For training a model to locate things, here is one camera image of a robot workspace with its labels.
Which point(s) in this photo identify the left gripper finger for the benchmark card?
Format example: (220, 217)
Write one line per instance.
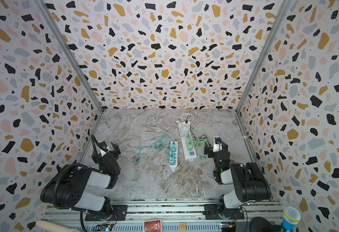
(96, 156)
(115, 149)

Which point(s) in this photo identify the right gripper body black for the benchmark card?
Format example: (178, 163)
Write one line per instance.
(216, 158)

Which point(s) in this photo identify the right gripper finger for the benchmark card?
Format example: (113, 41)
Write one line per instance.
(208, 151)
(224, 147)

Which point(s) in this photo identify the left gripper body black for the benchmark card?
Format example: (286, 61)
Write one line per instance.
(117, 172)

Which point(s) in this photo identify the green charger plug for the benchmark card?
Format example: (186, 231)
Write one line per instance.
(189, 143)

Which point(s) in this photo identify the white rectangular charger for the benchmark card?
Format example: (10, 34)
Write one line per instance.
(184, 131)

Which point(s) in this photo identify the large colourful power strip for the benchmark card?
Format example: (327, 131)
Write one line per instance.
(188, 155)

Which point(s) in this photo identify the teal charger plug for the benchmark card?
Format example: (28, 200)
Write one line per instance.
(172, 160)
(173, 147)

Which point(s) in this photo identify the small white blue power strip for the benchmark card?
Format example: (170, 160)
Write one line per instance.
(174, 167)

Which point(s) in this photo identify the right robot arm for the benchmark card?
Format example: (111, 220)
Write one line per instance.
(249, 184)

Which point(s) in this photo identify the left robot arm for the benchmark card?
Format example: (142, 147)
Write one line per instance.
(67, 190)

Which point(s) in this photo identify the red snack packet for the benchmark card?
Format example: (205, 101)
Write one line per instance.
(152, 226)

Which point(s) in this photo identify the black round object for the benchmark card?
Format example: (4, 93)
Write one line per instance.
(259, 224)

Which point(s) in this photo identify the small yellow tag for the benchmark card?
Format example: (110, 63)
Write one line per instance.
(183, 226)

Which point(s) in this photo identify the blue toy microphone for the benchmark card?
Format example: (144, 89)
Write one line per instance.
(291, 217)

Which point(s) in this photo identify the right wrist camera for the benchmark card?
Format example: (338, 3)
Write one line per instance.
(217, 144)

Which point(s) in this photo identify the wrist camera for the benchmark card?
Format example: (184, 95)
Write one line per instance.
(103, 147)
(217, 144)

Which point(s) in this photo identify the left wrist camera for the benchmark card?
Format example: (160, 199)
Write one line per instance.
(103, 147)

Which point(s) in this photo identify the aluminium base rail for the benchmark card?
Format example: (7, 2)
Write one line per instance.
(133, 213)

